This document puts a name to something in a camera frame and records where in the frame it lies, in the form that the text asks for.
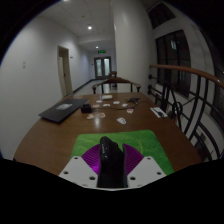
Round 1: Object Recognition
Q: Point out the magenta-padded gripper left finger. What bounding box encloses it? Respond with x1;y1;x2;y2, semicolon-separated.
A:
58;143;103;188

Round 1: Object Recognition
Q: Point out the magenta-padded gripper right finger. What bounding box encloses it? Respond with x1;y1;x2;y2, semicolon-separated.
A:
122;143;167;188

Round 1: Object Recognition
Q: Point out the black vertical computer mouse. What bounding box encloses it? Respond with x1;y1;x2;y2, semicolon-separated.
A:
96;135;129;189

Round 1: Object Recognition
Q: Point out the green mouse pad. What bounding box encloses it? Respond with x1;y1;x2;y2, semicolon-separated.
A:
70;129;175;176

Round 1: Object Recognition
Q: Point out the black closed laptop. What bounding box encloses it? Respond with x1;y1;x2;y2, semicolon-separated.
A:
38;98;90;124

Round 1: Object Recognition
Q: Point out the small black box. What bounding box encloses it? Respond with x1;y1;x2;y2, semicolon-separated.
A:
80;103;93;114

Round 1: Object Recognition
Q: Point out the wooden armchair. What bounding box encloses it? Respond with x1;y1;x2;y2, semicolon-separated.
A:
91;76;142;95

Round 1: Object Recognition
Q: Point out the side doorway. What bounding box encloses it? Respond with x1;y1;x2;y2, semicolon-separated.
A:
57;45;74;98

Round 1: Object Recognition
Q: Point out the glass double door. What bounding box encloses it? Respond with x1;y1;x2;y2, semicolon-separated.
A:
94;56;113;80

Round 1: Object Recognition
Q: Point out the black railing with wooden handrail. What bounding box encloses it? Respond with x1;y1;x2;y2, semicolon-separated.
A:
147;63;224;161

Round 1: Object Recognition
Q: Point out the dark tall window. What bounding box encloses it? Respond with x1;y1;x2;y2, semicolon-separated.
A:
155;29;192;98

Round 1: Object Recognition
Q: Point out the dark transom window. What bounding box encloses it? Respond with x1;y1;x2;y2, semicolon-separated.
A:
148;3;176;29

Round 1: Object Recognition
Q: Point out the black cable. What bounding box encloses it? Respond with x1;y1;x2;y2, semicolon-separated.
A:
125;97;141;104

